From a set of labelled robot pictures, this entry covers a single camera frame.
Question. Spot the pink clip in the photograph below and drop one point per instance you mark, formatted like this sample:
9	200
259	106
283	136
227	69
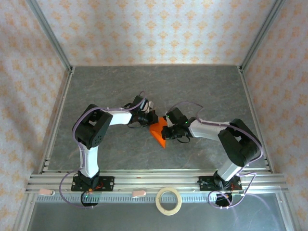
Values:
139	193
45	192

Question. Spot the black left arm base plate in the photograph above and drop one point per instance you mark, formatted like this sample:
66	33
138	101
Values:
108	183

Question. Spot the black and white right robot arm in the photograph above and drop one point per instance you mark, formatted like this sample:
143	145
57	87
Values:
238	144

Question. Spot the aluminium table side rail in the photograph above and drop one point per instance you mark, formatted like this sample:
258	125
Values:
59	115
248	96

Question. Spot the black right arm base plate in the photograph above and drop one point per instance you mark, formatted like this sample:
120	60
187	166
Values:
204	184

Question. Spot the aluminium mounting rail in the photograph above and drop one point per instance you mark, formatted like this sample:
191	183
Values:
156	178

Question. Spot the orange paper sheet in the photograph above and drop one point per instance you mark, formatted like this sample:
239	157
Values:
157	134

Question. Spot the aluminium frame post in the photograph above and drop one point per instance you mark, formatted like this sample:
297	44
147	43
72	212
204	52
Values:
48	31
262	31

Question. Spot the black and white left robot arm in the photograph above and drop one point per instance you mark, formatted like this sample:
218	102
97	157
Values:
93	130

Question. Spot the beige tape roll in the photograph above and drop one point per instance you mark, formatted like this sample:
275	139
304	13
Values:
157	201

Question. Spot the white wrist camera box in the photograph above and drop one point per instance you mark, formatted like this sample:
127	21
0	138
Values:
151	106
169	123

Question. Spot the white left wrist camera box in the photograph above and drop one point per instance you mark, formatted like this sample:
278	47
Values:
151	106

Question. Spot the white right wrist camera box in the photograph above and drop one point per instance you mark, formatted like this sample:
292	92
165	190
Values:
169	123

